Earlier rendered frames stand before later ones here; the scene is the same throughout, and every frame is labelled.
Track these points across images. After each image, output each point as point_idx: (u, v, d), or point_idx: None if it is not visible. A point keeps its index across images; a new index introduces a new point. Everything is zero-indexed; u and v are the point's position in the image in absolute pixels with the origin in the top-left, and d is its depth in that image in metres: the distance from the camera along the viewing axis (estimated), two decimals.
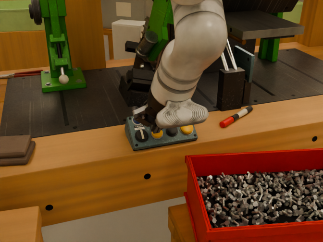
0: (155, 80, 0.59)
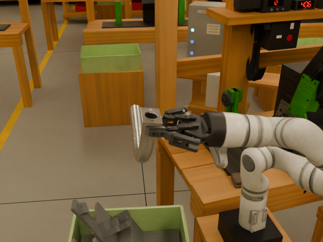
0: (240, 140, 0.73)
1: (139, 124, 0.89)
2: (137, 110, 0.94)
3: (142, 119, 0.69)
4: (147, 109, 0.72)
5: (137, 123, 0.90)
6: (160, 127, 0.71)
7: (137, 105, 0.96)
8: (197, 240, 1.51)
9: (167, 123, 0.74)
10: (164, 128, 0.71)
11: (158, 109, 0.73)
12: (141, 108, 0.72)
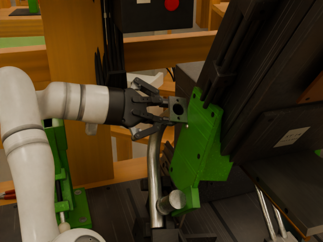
0: None
1: (156, 188, 0.80)
2: (157, 215, 0.78)
3: (185, 102, 0.75)
4: (180, 117, 0.73)
5: (157, 189, 0.80)
6: (165, 104, 0.75)
7: (157, 224, 0.77)
8: None
9: (155, 119, 0.74)
10: (161, 104, 0.75)
11: (170, 118, 0.72)
12: (186, 120, 0.74)
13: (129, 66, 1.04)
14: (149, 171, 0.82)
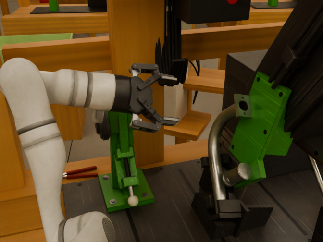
0: None
1: (219, 179, 0.87)
2: None
3: (249, 99, 0.83)
4: (246, 113, 0.81)
5: (221, 179, 0.87)
6: (164, 79, 0.77)
7: None
8: None
9: (155, 119, 0.74)
10: (160, 79, 0.77)
11: (238, 113, 0.80)
12: (251, 115, 0.81)
13: None
14: (212, 163, 0.89)
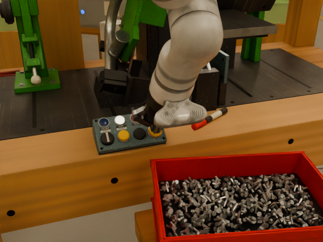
0: (153, 80, 0.60)
1: None
2: None
3: None
4: None
5: None
6: None
7: None
8: None
9: None
10: None
11: None
12: None
13: None
14: (105, 43, 0.98)
